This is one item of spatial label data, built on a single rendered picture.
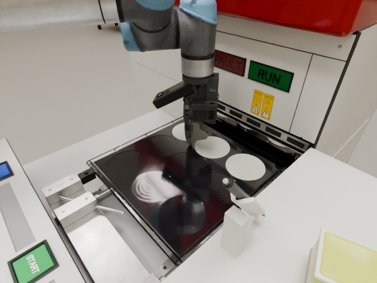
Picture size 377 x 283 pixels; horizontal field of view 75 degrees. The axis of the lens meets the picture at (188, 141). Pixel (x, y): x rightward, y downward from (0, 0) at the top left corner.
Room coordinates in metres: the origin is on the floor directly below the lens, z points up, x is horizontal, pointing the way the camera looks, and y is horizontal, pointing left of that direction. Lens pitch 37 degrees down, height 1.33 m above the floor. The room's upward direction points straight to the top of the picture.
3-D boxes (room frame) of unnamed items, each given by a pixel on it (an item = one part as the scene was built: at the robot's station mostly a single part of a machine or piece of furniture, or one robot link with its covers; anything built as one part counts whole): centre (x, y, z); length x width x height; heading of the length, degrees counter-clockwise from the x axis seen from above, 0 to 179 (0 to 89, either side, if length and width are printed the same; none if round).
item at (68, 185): (0.40, 0.30, 0.89); 0.08 x 0.03 x 0.03; 133
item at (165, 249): (0.35, 0.14, 0.90); 0.38 x 0.01 x 0.01; 43
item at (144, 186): (0.47, 0.01, 0.90); 0.34 x 0.34 x 0.01; 43
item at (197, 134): (0.54, -0.02, 0.95); 0.06 x 0.03 x 0.09; 84
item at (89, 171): (0.44, 0.25, 0.90); 0.04 x 0.02 x 0.03; 133
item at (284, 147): (0.63, -0.14, 0.89); 0.44 x 0.02 x 0.10; 43
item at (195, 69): (0.56, -0.02, 1.13); 0.08 x 0.08 x 0.05
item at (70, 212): (0.34, 0.24, 0.89); 0.08 x 0.03 x 0.03; 133
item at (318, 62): (0.77, -0.03, 1.02); 0.81 x 0.03 x 0.40; 43
